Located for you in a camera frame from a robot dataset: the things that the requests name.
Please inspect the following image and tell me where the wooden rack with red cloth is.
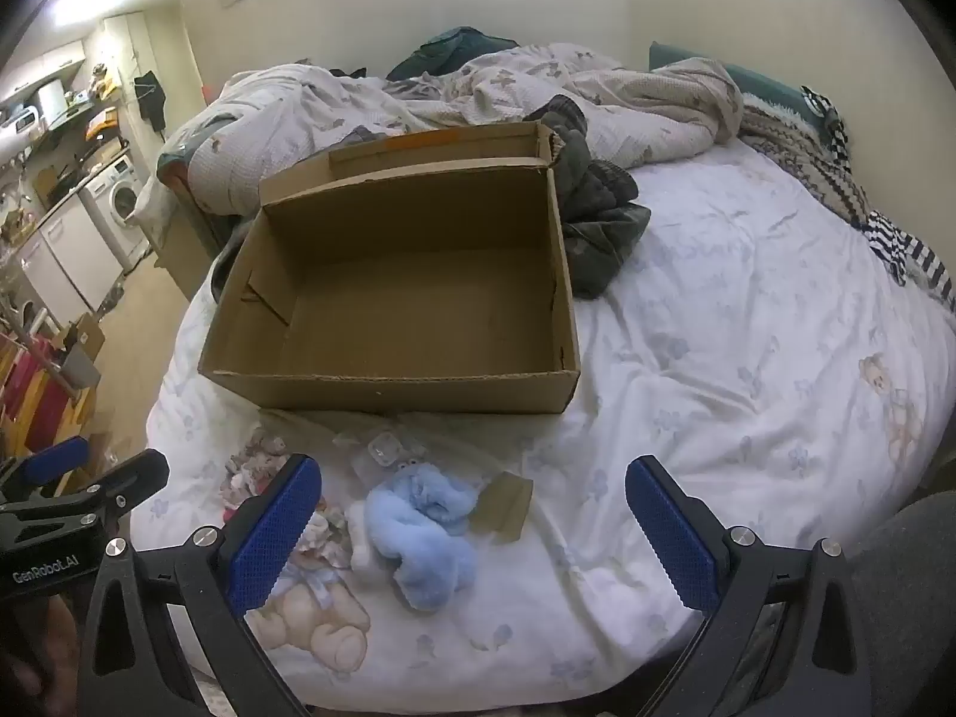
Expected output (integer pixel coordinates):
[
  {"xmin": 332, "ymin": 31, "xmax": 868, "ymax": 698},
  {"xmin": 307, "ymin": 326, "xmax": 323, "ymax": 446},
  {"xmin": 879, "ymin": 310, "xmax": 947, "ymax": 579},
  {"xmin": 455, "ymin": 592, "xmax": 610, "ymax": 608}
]
[{"xmin": 0, "ymin": 329, "xmax": 98, "ymax": 456}]

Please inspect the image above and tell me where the grey bin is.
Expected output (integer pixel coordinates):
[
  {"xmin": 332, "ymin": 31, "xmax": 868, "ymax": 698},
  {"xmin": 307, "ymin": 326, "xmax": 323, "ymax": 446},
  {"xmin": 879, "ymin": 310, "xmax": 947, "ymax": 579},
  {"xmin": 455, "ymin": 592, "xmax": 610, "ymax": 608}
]
[{"xmin": 60, "ymin": 347, "xmax": 102, "ymax": 390}]

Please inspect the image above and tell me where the white cabinet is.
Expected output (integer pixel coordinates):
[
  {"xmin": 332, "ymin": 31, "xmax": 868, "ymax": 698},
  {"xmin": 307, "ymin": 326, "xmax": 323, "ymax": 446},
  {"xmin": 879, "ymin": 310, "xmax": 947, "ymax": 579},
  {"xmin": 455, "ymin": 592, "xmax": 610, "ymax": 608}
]
[{"xmin": 15, "ymin": 198, "xmax": 124, "ymax": 322}]

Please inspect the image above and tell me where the black white striped cloth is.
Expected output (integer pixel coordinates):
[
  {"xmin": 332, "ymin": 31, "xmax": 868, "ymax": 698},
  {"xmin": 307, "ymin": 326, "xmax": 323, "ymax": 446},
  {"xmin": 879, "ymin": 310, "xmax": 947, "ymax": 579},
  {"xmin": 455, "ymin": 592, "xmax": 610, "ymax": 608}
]
[{"xmin": 802, "ymin": 85, "xmax": 956, "ymax": 315}]

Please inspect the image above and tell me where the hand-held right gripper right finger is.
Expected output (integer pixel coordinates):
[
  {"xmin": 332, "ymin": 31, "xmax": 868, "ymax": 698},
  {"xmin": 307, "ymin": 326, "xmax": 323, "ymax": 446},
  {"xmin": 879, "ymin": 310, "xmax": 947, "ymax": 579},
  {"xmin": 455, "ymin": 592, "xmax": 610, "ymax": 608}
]
[{"xmin": 624, "ymin": 454, "xmax": 875, "ymax": 717}]

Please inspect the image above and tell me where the patterned knit blanket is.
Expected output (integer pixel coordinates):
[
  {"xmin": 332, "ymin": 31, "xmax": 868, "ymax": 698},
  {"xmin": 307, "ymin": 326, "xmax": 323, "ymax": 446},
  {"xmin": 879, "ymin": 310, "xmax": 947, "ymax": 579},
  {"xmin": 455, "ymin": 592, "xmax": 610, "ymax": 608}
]
[{"xmin": 736, "ymin": 93, "xmax": 875, "ymax": 225}]

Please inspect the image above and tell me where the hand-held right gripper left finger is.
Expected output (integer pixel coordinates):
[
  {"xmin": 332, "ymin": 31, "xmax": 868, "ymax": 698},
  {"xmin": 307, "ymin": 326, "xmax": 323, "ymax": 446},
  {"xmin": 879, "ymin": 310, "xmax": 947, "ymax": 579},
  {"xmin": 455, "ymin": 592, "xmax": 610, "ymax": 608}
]
[{"xmin": 76, "ymin": 454, "xmax": 324, "ymax": 717}]

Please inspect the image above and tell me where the light blue fluffy sock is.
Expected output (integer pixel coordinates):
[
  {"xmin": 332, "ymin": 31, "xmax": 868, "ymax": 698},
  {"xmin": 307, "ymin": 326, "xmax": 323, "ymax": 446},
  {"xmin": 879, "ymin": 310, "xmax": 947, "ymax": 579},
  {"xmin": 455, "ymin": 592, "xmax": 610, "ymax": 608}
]
[{"xmin": 364, "ymin": 463, "xmax": 479, "ymax": 612}]

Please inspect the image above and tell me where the white washing machine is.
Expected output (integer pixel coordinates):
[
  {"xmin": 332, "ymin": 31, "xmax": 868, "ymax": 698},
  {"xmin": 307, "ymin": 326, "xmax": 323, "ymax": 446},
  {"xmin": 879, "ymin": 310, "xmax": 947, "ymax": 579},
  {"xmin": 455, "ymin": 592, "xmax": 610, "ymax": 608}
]
[{"xmin": 78, "ymin": 157, "xmax": 151, "ymax": 270}]

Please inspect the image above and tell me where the white kitchen appliance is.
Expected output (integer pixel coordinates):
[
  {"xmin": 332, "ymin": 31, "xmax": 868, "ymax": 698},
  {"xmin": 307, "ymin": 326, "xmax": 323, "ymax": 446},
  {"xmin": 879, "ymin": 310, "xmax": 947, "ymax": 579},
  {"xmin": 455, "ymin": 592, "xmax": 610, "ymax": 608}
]
[{"xmin": 0, "ymin": 108, "xmax": 42, "ymax": 154}]

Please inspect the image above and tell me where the dark hanging garment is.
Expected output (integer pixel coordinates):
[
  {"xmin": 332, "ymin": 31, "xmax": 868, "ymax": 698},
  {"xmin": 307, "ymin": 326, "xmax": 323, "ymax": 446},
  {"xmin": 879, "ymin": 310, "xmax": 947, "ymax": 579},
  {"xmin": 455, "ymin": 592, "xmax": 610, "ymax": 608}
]
[{"xmin": 134, "ymin": 71, "xmax": 167, "ymax": 131}]

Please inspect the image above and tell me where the small cardboard box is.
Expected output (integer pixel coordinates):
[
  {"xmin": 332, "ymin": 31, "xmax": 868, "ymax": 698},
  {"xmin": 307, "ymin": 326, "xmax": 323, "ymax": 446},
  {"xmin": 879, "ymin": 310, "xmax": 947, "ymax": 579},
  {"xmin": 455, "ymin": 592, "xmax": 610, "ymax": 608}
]
[{"xmin": 71, "ymin": 312, "xmax": 106, "ymax": 360}]

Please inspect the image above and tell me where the clear plastic bag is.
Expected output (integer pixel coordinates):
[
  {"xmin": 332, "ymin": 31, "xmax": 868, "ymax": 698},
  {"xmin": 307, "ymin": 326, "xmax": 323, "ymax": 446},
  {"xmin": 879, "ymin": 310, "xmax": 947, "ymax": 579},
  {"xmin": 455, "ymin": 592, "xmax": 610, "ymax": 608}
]
[{"xmin": 329, "ymin": 425, "xmax": 434, "ymax": 486}]

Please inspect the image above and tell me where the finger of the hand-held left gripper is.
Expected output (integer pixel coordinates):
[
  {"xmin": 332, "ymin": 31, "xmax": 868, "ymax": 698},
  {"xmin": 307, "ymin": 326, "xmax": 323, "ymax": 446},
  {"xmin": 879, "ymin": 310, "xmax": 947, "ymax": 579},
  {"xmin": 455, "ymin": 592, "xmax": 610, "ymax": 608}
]
[
  {"xmin": 71, "ymin": 449, "xmax": 171, "ymax": 533},
  {"xmin": 0, "ymin": 435, "xmax": 91, "ymax": 500}
]

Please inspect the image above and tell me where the person's grey trouser leg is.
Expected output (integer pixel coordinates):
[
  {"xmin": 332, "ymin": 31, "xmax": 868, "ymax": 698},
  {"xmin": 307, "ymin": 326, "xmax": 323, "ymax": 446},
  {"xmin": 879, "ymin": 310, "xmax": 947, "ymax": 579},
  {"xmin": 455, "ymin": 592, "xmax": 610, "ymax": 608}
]
[{"xmin": 844, "ymin": 489, "xmax": 956, "ymax": 717}]

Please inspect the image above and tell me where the dark camouflage garment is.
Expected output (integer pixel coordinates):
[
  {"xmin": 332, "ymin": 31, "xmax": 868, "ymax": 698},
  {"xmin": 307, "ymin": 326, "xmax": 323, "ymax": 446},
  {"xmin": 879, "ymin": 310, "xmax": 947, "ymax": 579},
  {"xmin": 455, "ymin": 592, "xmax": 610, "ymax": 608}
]
[{"xmin": 541, "ymin": 94, "xmax": 651, "ymax": 301}]

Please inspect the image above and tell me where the beige printed quilt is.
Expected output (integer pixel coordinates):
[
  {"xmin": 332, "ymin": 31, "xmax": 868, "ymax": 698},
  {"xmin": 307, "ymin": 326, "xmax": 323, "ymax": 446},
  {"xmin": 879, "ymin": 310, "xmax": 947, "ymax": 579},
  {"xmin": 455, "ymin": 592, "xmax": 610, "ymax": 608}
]
[{"xmin": 160, "ymin": 41, "xmax": 744, "ymax": 217}]

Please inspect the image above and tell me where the brown cardboard piece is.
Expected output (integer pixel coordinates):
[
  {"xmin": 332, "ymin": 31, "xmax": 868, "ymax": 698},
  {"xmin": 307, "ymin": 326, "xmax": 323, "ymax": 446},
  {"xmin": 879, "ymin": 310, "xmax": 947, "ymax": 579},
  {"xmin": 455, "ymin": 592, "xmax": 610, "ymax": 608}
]
[{"xmin": 469, "ymin": 472, "xmax": 534, "ymax": 543}]

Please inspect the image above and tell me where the dark teal cloth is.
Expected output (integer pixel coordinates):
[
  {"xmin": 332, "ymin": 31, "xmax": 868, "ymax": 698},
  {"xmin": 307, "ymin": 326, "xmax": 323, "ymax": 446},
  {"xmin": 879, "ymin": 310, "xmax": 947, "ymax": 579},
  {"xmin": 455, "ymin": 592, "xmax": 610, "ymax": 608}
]
[{"xmin": 388, "ymin": 27, "xmax": 520, "ymax": 83}]

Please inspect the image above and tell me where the teal pillow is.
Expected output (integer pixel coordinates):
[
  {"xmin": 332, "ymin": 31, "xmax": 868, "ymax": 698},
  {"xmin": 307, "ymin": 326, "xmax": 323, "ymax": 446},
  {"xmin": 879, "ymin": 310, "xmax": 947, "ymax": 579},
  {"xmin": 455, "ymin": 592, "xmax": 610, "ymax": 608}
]
[{"xmin": 648, "ymin": 41, "xmax": 811, "ymax": 128}]

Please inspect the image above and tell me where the brown cardboard box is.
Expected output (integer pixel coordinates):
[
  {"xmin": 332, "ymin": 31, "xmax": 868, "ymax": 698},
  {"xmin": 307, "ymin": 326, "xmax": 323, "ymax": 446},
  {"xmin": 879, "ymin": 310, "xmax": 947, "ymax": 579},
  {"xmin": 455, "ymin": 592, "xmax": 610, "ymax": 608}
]
[{"xmin": 198, "ymin": 121, "xmax": 582, "ymax": 417}]

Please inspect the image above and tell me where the bed with white printed sheet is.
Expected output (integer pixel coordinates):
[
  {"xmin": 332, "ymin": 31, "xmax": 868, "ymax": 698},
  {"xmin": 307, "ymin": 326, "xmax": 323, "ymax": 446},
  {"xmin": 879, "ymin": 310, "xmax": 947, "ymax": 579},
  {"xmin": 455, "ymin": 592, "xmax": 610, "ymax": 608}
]
[{"xmin": 142, "ymin": 134, "xmax": 956, "ymax": 717}]

